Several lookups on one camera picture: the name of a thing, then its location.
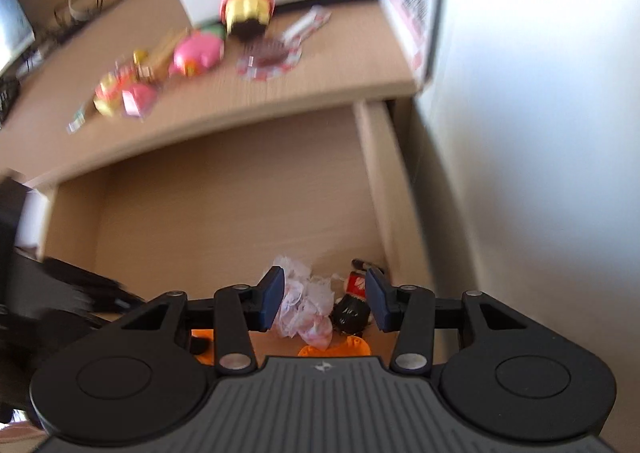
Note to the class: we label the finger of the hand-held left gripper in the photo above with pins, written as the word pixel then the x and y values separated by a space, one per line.
pixel 85 289

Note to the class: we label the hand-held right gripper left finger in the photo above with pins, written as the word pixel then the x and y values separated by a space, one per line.
pixel 274 294

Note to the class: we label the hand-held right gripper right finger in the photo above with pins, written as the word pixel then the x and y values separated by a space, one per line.
pixel 377 304

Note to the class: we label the black red figurine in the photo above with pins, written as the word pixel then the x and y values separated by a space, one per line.
pixel 350 313

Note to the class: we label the large orange plastic shell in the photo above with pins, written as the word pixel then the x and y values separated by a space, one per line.
pixel 350 348

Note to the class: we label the small orange plastic shell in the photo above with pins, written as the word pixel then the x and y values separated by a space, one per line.
pixel 206 359

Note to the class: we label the wide white desk drawer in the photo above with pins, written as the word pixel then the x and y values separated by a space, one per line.
pixel 225 193

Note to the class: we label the yellow green camera toy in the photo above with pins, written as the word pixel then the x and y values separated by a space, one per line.
pixel 110 95

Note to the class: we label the pink keycap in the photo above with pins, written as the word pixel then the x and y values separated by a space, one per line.
pixel 141 98

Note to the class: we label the pink white packet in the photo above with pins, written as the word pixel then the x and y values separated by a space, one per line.
pixel 306 23

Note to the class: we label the pink yellow cupcake toy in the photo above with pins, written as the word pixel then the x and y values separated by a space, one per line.
pixel 247 8

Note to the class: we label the black keyboard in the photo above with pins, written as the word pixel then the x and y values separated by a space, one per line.
pixel 7 100

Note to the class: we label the black computer monitor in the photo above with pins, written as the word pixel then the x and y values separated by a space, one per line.
pixel 12 23

